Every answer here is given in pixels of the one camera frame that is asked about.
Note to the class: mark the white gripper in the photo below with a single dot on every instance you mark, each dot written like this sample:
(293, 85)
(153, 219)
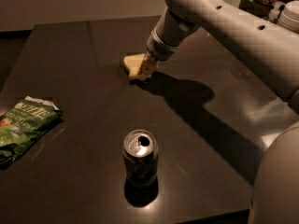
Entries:
(158, 50)

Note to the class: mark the yellow sponge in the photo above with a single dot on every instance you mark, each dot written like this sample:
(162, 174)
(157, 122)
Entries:
(132, 64)

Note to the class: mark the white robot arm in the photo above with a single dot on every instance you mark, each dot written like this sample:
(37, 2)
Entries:
(272, 54)

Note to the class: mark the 7up soda can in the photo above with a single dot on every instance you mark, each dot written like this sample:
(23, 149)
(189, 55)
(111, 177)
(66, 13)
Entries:
(140, 155)

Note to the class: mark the black cabinet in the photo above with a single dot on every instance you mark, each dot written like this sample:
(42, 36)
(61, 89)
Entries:
(254, 7)

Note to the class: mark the clear plastic container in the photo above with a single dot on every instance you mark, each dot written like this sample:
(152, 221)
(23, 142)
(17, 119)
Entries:
(276, 11)

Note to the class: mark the green chips bag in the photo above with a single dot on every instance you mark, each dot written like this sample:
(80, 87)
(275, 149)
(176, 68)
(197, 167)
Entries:
(23, 125)

